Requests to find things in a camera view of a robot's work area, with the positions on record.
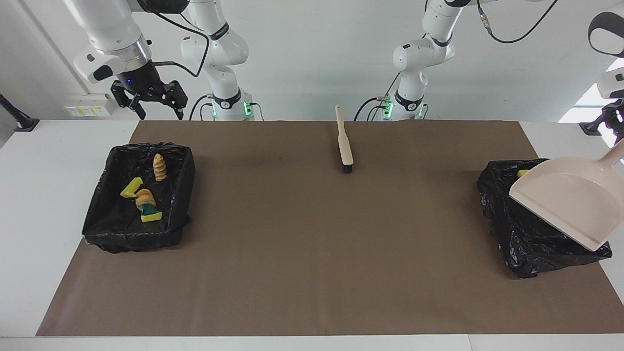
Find white wall socket box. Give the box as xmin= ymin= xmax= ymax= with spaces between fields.
xmin=64 ymin=94 xmax=117 ymax=117

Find black base cable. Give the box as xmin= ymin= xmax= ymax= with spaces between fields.
xmin=189 ymin=94 xmax=215 ymax=121
xmin=353 ymin=96 xmax=393 ymax=121

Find pink plastic dustpan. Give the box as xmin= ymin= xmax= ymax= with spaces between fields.
xmin=509 ymin=138 xmax=624 ymax=252

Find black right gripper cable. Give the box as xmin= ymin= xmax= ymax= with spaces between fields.
xmin=146 ymin=9 xmax=211 ymax=78

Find bin with black bag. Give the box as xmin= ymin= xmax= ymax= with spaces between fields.
xmin=82 ymin=142 xmax=195 ymax=254
xmin=476 ymin=158 xmax=613 ymax=279

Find large yellow sponge piece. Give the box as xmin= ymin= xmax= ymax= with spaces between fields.
xmin=120 ymin=176 xmax=144 ymax=200

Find yellow green sponge piece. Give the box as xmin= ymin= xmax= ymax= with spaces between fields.
xmin=140 ymin=204 xmax=163 ymax=224

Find brown paper table mat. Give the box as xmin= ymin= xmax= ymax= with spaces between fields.
xmin=36 ymin=120 xmax=624 ymax=337

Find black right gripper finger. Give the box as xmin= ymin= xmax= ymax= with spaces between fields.
xmin=163 ymin=80 xmax=189 ymax=120
xmin=111 ymin=80 xmax=147 ymax=120

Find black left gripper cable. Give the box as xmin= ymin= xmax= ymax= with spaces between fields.
xmin=475 ymin=0 xmax=559 ymax=44

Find pink brush black bristles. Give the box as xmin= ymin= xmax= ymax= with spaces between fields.
xmin=334 ymin=104 xmax=354 ymax=175

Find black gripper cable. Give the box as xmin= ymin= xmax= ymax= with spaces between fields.
xmin=146 ymin=9 xmax=211 ymax=78
xmin=475 ymin=0 xmax=559 ymax=44

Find orange striped bread piece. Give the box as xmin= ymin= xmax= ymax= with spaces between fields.
xmin=135 ymin=189 xmax=157 ymax=212

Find beige ridged bread piece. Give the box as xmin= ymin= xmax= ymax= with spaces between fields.
xmin=153 ymin=153 xmax=168 ymax=183

